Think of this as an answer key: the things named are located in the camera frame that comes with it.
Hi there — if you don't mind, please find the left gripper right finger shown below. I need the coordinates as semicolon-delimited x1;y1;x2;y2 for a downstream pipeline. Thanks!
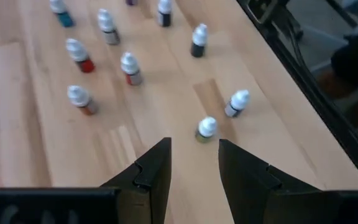
218;139;325;224

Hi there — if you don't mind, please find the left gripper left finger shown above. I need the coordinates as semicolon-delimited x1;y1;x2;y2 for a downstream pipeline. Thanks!
100;138;172;224

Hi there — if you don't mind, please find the small dark blue dropper bottle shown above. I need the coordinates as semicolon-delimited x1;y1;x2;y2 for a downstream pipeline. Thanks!
224;89;251;118

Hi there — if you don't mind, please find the small orange dropper bottle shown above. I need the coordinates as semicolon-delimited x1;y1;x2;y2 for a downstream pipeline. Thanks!
67;85;99;116

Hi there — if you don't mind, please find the small red dropper bottle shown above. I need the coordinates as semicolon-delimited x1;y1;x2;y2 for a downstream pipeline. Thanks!
120;52;144;86
65;38;96;74

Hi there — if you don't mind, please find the small black dropper bottle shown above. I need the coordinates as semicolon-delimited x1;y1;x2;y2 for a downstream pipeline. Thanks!
157;0;173;28

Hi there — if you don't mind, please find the small teal dropper bottle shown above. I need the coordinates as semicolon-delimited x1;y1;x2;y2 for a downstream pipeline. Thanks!
50;0;76;28

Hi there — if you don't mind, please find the black aluminium table frame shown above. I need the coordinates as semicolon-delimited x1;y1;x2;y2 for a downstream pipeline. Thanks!
236;0;358;190

